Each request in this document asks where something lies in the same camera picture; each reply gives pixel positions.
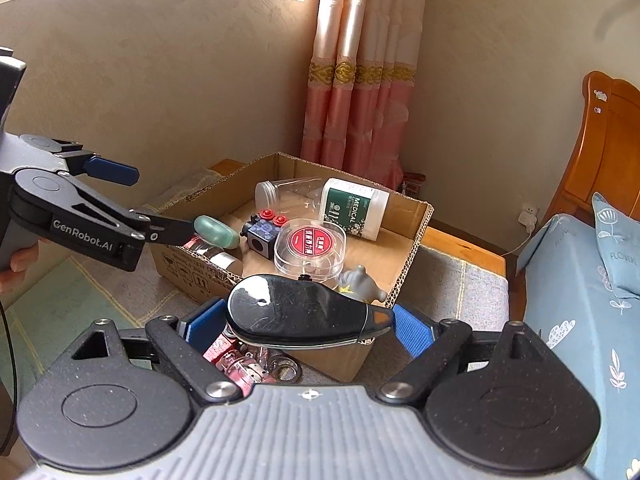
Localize grey figurine toy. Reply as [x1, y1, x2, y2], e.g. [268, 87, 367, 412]
[337, 264, 387, 304]

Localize yellow bottle silver cap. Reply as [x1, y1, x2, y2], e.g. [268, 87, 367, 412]
[183, 235, 243, 275]

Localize black glossy case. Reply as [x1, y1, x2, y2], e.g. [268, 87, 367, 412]
[226, 274, 394, 350]

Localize clear round box red label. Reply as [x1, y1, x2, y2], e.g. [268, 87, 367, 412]
[273, 219, 346, 288]

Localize clear plastic jar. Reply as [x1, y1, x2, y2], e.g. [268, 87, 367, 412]
[254, 178, 324, 216]

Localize person left hand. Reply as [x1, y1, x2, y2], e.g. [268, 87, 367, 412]
[0, 243, 39, 294]

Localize wooden bed headboard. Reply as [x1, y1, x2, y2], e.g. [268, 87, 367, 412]
[544, 70, 640, 226]

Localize red toy train block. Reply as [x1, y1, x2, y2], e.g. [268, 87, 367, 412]
[203, 328, 245, 374]

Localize white green medicine bottle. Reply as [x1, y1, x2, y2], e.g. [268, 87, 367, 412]
[319, 178, 390, 242]

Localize wall power socket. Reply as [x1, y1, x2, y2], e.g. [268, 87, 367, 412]
[518, 203, 538, 235]

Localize pink keychain charm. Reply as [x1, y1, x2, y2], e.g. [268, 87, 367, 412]
[224, 348, 302, 396]

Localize grey green checked mat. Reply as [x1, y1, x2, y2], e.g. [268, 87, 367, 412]
[1, 245, 509, 394]

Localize open cardboard box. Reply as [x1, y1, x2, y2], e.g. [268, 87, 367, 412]
[144, 150, 435, 384]

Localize mint green oval case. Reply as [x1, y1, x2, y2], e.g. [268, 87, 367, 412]
[193, 216, 240, 249]

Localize black toy block red wheels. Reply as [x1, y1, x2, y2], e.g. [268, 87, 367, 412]
[240, 209, 288, 260]

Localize pink curtain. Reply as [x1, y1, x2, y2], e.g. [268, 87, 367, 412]
[300, 0, 426, 188]

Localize blue pillow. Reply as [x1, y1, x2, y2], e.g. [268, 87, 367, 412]
[592, 192, 640, 299]

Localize black cable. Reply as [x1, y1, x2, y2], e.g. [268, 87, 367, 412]
[0, 299, 21, 456]

